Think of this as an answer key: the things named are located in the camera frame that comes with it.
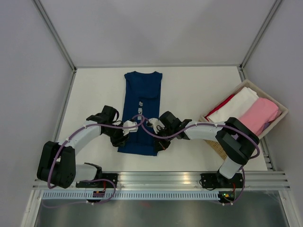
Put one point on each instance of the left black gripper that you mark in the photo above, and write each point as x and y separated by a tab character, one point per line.
119	141

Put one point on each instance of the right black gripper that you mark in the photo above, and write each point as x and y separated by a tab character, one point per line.
160	144

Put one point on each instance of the blue t shirt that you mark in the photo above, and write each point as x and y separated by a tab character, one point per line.
142	97

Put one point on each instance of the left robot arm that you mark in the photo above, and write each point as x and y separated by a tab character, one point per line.
57	166

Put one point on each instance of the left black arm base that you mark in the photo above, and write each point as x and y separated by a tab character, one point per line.
105	181

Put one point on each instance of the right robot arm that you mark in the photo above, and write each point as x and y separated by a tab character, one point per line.
237	141

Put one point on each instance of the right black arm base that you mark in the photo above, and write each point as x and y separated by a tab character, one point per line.
213	181

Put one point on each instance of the white rolled t shirt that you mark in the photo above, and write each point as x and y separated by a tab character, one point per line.
236	106

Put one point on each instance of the red rolled t shirt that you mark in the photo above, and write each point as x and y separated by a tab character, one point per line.
224	102

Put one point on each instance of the pink rolled t shirt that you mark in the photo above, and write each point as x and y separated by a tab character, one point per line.
261	112

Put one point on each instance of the purple rolled t shirt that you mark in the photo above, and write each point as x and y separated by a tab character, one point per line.
266	125

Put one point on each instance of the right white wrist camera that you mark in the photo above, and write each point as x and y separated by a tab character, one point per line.
155	123

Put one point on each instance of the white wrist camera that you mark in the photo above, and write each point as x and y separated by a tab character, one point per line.
155	123
129	127

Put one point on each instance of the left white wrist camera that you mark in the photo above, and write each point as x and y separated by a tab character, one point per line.
129	127

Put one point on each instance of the white slotted cable duct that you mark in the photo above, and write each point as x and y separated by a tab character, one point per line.
131	195

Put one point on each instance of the aluminium frame rail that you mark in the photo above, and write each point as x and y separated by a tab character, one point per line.
255	180

